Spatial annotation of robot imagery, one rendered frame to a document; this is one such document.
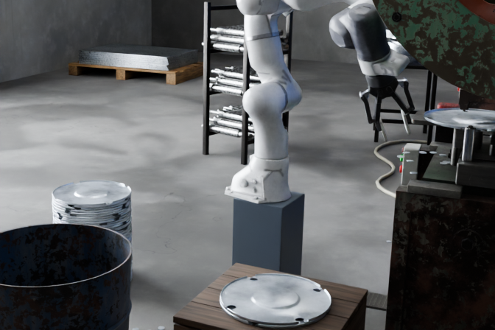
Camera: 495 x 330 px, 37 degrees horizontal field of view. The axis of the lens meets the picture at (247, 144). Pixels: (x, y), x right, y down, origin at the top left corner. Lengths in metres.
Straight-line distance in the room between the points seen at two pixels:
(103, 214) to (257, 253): 0.60
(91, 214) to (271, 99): 0.82
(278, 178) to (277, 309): 0.62
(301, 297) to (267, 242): 0.49
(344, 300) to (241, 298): 0.28
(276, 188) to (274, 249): 0.20
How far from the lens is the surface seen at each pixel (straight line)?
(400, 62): 1.97
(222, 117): 4.67
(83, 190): 2.87
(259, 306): 1.94
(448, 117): 2.27
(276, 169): 2.41
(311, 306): 1.96
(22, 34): 7.67
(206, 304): 1.97
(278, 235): 2.42
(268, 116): 2.33
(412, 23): 1.77
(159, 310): 2.72
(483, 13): 1.83
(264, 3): 2.28
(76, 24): 8.45
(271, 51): 2.36
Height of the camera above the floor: 1.23
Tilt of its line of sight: 14 degrees down
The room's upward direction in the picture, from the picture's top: 2 degrees clockwise
